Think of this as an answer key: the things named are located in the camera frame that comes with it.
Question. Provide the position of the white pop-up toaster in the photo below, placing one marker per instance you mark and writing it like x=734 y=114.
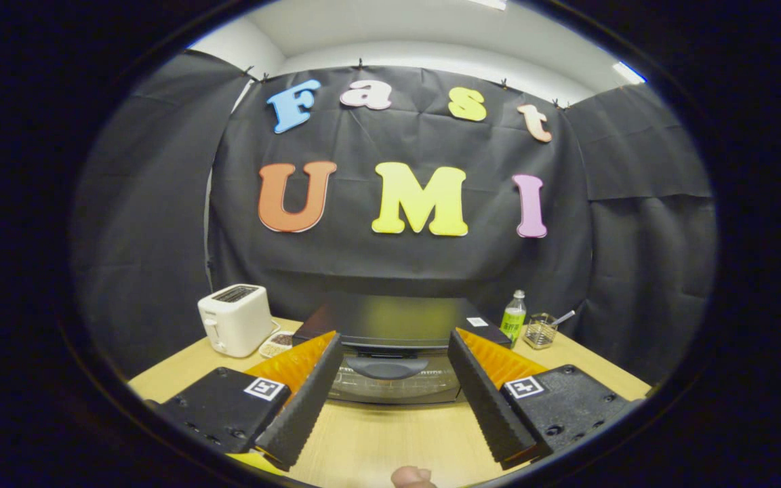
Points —
x=236 y=322

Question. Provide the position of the long ceiling light panel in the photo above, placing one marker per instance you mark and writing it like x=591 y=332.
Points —
x=489 y=3

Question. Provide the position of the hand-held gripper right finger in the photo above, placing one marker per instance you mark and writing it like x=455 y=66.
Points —
x=492 y=407

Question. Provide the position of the small snack dish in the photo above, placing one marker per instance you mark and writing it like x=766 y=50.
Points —
x=276 y=344

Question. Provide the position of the black toaster oven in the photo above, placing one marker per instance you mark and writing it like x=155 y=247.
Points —
x=397 y=322

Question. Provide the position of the metal spoon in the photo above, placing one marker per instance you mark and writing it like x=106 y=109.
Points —
x=565 y=316

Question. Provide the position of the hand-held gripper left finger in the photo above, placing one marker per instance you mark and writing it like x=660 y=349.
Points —
x=302 y=413

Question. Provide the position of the small ceiling light panel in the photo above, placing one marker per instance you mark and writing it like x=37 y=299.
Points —
x=629 y=72

